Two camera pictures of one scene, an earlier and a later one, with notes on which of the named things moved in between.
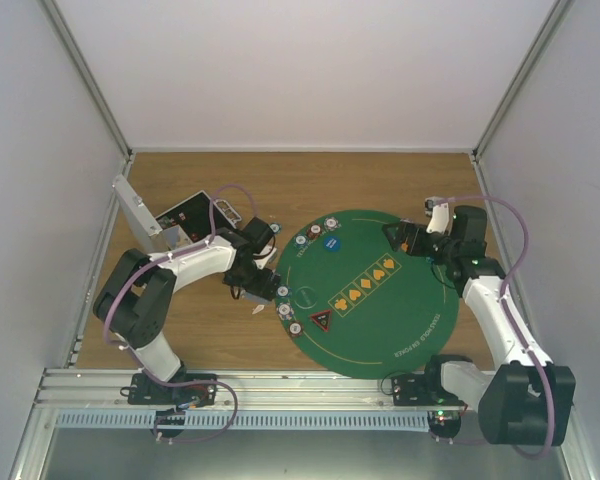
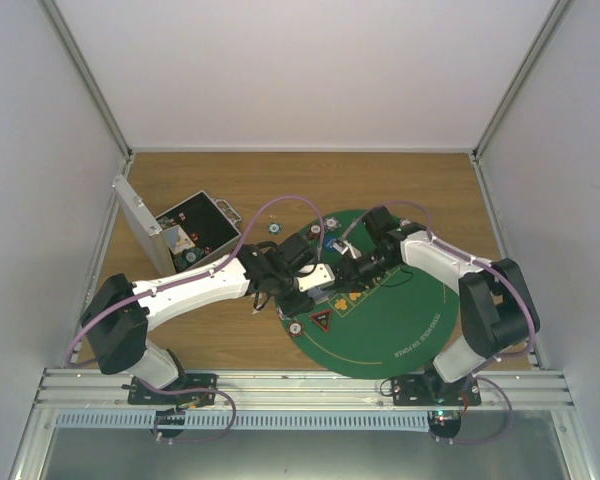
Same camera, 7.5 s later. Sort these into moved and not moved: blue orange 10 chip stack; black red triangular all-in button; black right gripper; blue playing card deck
Moved: blue playing card deck; black right gripper
Not moved: blue orange 10 chip stack; black red triangular all-in button
